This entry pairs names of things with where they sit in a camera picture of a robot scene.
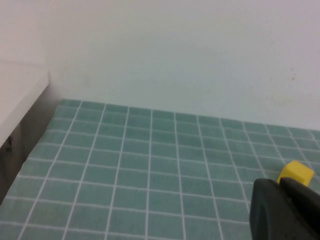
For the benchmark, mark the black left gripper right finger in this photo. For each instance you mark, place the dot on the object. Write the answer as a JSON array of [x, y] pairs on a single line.
[[307, 210]]

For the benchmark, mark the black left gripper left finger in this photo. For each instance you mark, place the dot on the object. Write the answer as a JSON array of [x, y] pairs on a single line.
[[271, 215]]

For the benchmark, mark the yellow foam cube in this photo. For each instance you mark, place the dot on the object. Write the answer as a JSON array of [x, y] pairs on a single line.
[[295, 171]]

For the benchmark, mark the green grid tablecloth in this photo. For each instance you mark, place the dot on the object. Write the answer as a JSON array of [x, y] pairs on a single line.
[[150, 175]]

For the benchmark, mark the white side panel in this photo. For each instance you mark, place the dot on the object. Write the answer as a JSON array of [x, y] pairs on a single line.
[[17, 100]]

